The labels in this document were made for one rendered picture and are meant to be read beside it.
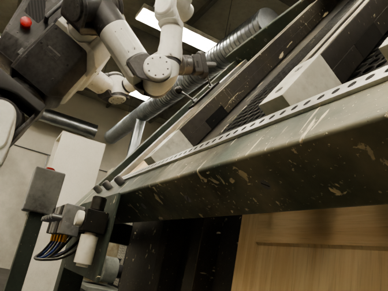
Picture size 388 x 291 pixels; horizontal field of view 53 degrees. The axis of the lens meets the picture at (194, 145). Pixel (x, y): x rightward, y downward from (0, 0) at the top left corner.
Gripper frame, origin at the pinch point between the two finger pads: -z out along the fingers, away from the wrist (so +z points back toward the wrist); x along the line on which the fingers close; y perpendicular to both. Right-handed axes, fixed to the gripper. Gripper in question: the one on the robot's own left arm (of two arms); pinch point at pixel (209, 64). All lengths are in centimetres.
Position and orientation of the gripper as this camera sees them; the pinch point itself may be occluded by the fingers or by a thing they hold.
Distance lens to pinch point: 181.0
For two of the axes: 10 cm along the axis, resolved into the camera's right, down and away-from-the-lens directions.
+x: 1.9, 9.7, -1.2
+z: -8.7, 1.1, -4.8
